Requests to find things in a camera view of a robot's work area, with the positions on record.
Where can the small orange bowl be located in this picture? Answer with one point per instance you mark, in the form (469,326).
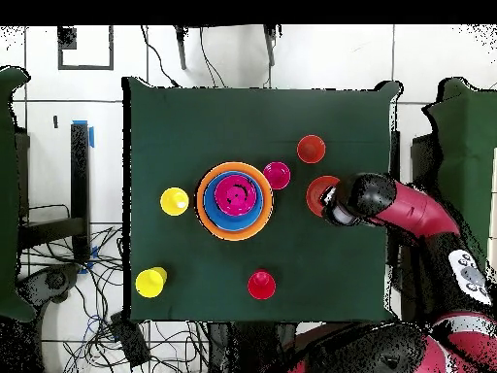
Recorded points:
(314,194)

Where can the orange cup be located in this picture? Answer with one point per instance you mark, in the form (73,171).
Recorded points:
(311,149)

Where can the pink bowl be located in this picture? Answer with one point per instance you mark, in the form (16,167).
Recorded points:
(248,194)

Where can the blue bowl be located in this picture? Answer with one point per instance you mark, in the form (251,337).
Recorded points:
(233,223)

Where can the large yellow-orange bowl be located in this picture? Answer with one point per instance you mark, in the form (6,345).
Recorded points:
(200,206)

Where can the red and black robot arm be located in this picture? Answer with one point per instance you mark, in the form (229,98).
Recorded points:
(411,210)

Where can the pink cup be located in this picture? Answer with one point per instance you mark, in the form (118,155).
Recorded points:
(276,175)

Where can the black cabinet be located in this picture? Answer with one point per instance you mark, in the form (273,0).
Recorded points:
(425,159)
(22,175)

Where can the red cup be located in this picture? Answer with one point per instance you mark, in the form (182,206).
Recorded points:
(261,289)

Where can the dark green table cloth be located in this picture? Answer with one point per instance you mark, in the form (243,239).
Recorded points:
(233,108)

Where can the green cloth side table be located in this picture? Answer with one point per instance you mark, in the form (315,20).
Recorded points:
(7,194)
(466,155)

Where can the amber yellow cup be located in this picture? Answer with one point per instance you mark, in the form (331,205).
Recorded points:
(172,204)

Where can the grey metal leg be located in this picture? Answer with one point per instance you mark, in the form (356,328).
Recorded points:
(270,46)
(181,50)

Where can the bright yellow cup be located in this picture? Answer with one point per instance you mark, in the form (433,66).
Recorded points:
(149,284)

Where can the blue tape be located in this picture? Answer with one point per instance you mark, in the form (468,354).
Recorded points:
(91,136)

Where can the black power adapter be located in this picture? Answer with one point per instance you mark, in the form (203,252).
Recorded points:
(130,342)

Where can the black metal stand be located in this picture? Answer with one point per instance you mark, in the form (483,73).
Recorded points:
(79,175)

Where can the grey office chair base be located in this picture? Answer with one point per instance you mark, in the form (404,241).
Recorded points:
(50,279)

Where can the black metal post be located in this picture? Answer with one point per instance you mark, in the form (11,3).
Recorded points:
(395,155)

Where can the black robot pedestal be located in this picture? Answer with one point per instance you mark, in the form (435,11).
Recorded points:
(240,349)

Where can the grey square floor frame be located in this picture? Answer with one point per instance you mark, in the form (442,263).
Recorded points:
(85,67)

